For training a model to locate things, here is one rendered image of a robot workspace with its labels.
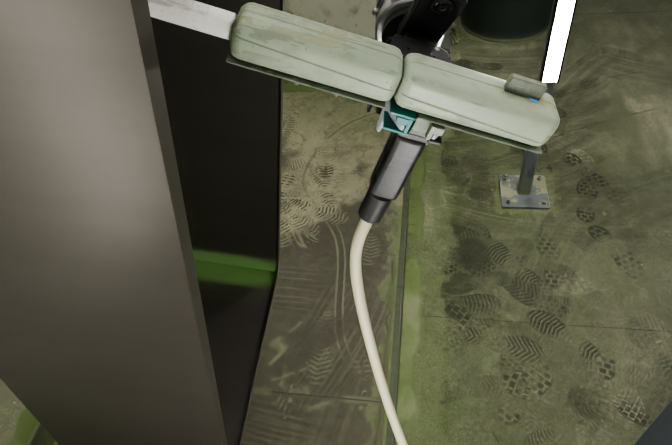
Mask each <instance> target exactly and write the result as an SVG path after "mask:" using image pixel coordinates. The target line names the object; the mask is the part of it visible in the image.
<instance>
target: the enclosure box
mask: <svg viewBox="0 0 672 445"><path fill-rule="evenodd" d="M194 1H197V2H201V3H204V4H207V5H211V6H214V7H217V8H220V9H224V10H227V11H230V12H233V13H236V15H238V13H239V11H240V9H241V7H242V6H243V5H244V4H246V3H248V2H251V3H257V4H260V5H264V6H267V7H270V8H273V9H276V10H280V11H283V12H285V0H194ZM229 52H230V40H227V39H224V38H220V37H217V36H213V35H210V34H207V33H203V32H200V31H197V30H193V29H190V28H187V27H183V26H180V25H177V24H173V23H170V22H167V21H163V20H160V19H157V18H153V17H151V16H150V10H149V5H148V0H0V379H1V380H2V381H3V382H4V383H5V384H6V385H7V387H8V388H9V389H10V390H11V391H12V392H13V393H14V394H15V396H16V397H17V398H18V399H19V400H20V401H21V402H22V403H23V405H24V406H25V407H26V408H27V409H28V410H29V411H30V412H31V414H32V415H33V416H34V417H35V418H36V419H37V420H38V421H39V423H40V424H41V425H42V426H43V427H44V428H45V429H46V430H47V432H48V433H49V434H50V435H51V436H52V437H53V438H54V439H55V441H56V442H57V443H58V444H59V445H241V441H242V437H243V432H244V428H245V423H246V419H247V414H248V410H249V405H250V401H251V396H252V392H253V387H254V383H255V378H256V374H257V369H258V365H259V360H260V356H261V351H262V347H263V342H264V338H265V333H266V329H267V324H268V320H269V315H270V311H271V307H272V302H273V298H274V293H275V289H276V284H277V280H278V275H279V258H280V212H281V167H282V122H283V79H281V78H278V77H274V76H271V75H268V74H264V73H261V72H257V71H254V70H250V69H247V68H244V67H240V66H237V65H233V64H230V63H227V62H226V58H227V56H228V54H229Z"/></svg>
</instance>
